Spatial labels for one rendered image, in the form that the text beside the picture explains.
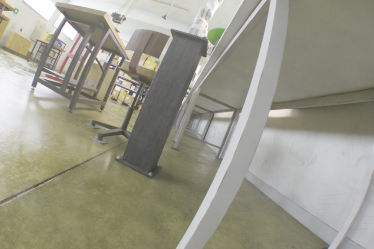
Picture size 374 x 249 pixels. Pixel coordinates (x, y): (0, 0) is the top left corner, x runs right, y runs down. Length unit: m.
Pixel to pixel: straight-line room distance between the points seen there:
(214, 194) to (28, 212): 0.46
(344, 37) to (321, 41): 0.12
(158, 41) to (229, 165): 1.04
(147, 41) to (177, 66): 0.39
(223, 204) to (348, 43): 0.73
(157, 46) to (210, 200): 1.06
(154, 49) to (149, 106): 0.46
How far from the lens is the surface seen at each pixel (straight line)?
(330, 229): 1.13
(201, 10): 1.19
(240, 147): 0.28
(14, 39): 8.33
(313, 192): 1.24
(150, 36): 1.22
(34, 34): 9.82
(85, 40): 1.77
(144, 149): 0.90
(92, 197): 0.60
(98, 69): 2.70
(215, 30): 1.19
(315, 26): 0.71
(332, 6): 0.64
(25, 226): 0.47
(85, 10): 1.69
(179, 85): 0.87
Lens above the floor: 0.37
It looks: 4 degrees up
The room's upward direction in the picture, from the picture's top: 22 degrees clockwise
